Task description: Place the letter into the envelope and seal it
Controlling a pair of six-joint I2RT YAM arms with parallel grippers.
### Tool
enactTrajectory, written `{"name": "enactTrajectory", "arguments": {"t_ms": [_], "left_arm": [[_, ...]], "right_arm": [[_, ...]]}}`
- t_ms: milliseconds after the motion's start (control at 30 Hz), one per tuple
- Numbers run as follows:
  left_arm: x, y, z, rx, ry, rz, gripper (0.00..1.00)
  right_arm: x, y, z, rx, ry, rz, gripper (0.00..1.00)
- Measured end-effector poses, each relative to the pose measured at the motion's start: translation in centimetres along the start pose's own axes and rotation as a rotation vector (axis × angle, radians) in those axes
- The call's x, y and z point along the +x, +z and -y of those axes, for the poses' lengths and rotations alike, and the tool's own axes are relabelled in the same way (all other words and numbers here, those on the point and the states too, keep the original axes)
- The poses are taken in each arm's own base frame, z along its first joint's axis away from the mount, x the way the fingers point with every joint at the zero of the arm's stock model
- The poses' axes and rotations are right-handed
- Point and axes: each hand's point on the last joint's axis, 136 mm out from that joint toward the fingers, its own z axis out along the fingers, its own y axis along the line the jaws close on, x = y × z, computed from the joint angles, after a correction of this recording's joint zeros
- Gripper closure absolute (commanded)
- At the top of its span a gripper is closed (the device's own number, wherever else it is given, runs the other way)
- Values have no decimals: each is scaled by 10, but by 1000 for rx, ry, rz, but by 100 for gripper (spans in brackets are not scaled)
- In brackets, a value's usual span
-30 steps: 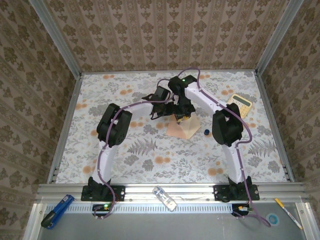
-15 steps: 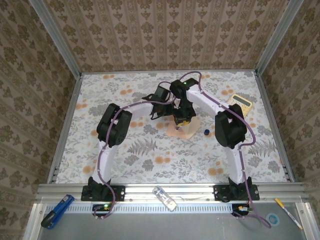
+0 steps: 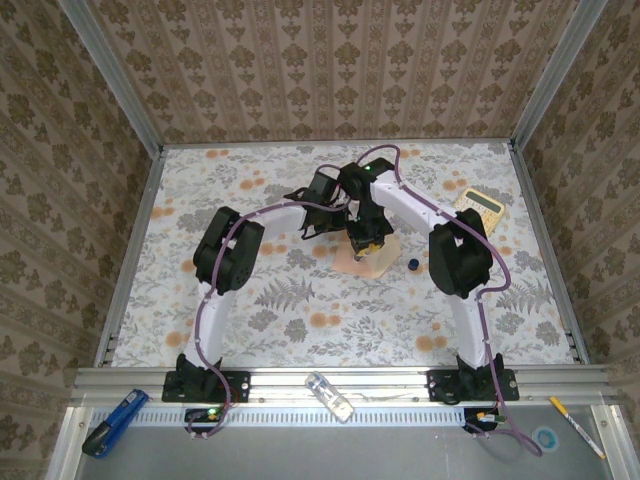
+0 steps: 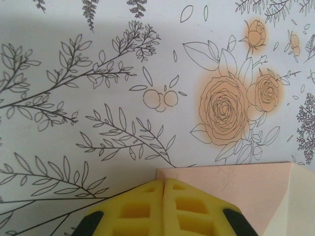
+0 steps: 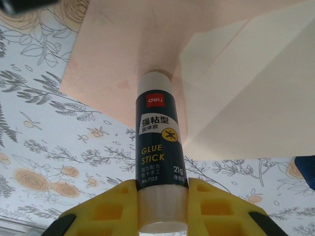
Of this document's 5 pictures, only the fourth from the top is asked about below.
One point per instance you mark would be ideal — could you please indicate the pink paper envelope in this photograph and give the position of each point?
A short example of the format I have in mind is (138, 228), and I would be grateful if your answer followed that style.
(233, 179)

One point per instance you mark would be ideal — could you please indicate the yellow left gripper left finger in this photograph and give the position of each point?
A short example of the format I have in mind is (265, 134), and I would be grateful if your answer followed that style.
(137, 221)

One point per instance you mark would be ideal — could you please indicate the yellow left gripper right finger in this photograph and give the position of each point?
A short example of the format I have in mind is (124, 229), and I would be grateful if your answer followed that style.
(197, 221)

